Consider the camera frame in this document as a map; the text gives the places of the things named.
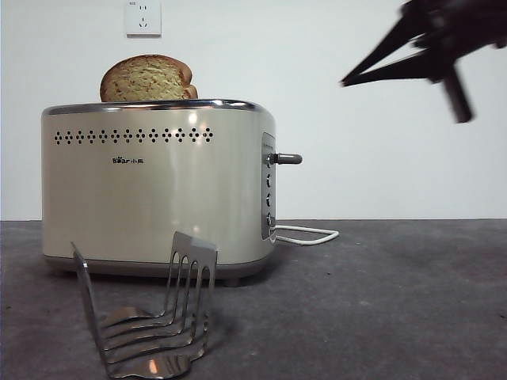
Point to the brown toasted bread slice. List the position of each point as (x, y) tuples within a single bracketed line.
[(146, 81)]

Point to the white wall socket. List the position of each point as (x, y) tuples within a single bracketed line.
[(143, 17)]

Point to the shiny steel toast rack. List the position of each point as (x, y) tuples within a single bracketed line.
[(190, 308)]

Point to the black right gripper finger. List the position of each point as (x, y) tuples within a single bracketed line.
[(412, 70), (390, 39)]

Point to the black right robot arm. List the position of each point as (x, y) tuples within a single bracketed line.
[(463, 27)]

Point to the cream toaster with chrome top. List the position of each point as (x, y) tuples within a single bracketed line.
[(158, 198)]

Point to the grey toaster lever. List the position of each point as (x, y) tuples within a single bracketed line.
[(287, 159)]

